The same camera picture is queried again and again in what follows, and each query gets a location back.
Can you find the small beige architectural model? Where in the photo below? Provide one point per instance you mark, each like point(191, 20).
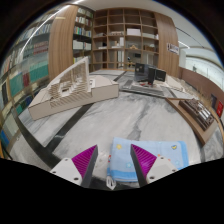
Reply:
point(175, 83)

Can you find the white architectural model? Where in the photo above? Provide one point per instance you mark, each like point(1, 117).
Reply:
point(71, 91)

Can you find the black model on grey base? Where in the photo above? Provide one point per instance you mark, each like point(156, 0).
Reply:
point(146, 80)

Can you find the light blue printed towel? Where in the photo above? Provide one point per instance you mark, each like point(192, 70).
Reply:
point(168, 150)

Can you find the dark box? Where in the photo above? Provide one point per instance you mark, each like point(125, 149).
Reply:
point(213, 100)

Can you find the library bookshelf wall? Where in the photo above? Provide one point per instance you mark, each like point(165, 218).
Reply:
point(30, 66)

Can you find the wooden shelf unit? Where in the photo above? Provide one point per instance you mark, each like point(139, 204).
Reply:
point(63, 40)

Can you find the red box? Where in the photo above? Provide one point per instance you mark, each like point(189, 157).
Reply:
point(220, 108)

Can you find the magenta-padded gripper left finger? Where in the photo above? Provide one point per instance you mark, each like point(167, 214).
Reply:
point(77, 168)

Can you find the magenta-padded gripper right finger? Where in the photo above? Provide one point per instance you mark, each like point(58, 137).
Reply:
point(150, 166)

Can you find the white wall sign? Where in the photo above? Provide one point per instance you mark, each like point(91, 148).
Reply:
point(173, 48)

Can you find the brown model on wooden board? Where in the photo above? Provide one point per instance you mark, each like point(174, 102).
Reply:
point(196, 115)

